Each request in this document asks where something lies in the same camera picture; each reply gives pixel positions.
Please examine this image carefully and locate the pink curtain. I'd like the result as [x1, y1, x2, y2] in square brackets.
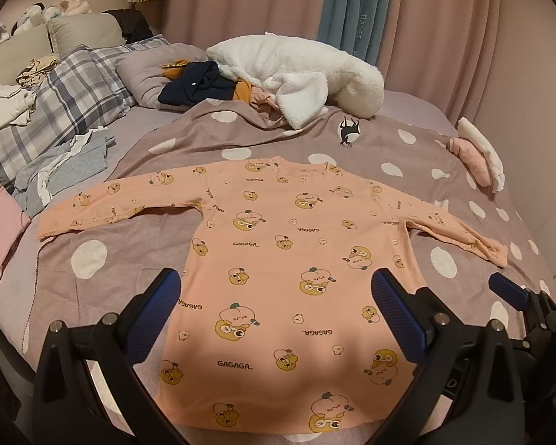
[161, 0, 501, 121]

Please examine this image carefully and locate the navy blue garment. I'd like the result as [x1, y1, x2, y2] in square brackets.
[158, 60, 237, 106]

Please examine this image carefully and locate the mauve pillow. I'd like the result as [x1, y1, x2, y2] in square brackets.
[116, 43, 208, 113]

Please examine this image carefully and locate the mustard orange garment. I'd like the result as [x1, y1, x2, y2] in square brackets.
[161, 59, 252, 102]

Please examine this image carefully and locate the beige headboard cushion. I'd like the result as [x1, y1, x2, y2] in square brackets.
[0, 13, 125, 85]

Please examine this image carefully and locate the white printed clothes pile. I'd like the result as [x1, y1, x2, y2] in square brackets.
[0, 85, 36, 130]

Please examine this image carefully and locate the white fluffy plush blanket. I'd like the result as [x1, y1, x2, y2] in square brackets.
[206, 33, 384, 130]

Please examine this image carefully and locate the pink and white folded cloth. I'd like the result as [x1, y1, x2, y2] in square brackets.
[447, 116, 506, 194]

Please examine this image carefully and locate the teal curtain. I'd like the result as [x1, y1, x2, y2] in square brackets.
[317, 0, 390, 65]

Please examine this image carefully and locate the orange cartoon print shirt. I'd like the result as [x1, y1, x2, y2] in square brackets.
[39, 157, 507, 434]

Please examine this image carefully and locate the grey folded garment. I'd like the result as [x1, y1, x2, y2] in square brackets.
[13, 126, 115, 218]

